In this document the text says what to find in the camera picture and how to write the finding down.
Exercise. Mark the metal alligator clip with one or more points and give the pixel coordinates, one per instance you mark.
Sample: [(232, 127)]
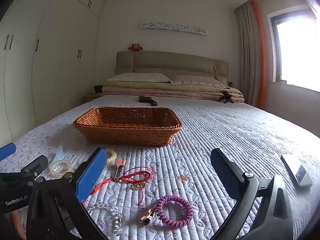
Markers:
[(147, 213)]

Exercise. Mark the folded pink blanket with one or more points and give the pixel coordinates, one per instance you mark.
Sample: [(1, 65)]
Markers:
[(150, 92)]

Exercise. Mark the white wardrobe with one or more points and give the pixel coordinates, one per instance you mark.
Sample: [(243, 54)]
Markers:
[(57, 55)]

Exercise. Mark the pink snap hair clip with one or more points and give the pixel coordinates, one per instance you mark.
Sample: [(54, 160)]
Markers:
[(119, 167)]

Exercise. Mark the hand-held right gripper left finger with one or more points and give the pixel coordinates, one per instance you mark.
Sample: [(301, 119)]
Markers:
[(92, 173)]

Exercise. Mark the folded yellow blanket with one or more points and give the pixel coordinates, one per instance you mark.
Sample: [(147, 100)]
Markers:
[(175, 87)]

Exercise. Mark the pink checked pillow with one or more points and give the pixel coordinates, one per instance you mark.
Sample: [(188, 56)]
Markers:
[(197, 80)]

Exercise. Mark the beige padded headboard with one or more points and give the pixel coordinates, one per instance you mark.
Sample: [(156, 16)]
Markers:
[(175, 62)]

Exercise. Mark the window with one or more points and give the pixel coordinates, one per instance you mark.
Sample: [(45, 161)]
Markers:
[(297, 55)]

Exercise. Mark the orange curtain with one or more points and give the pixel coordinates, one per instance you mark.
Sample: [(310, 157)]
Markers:
[(260, 55)]

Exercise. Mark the white floral quilt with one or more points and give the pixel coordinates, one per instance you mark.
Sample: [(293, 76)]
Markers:
[(212, 130)]

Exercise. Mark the grey rectangular device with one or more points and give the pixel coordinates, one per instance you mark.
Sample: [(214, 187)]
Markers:
[(295, 170)]

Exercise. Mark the light blue hair clip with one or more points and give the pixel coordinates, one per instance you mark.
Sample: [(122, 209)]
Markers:
[(58, 153)]

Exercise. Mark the cream floral pillow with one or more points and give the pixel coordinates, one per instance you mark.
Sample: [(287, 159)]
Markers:
[(140, 77)]

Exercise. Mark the dark brown hair clip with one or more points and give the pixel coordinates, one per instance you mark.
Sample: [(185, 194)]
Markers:
[(146, 99)]

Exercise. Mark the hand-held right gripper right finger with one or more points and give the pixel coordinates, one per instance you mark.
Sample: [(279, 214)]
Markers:
[(226, 173)]

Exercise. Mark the small black stand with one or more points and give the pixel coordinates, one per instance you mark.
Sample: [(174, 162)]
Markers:
[(226, 97)]

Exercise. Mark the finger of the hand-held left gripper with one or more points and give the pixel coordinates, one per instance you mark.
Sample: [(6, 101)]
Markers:
[(30, 166), (7, 152)]

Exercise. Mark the white carved wall decoration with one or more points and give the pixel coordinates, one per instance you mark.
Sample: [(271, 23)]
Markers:
[(172, 28)]

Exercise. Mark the orange plush toy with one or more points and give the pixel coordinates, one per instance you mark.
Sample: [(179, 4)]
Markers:
[(135, 47)]

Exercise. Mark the brown wicker basket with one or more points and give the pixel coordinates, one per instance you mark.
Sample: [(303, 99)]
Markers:
[(125, 132)]

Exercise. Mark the grey curtain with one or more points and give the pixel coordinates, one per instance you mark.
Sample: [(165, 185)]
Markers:
[(246, 55)]

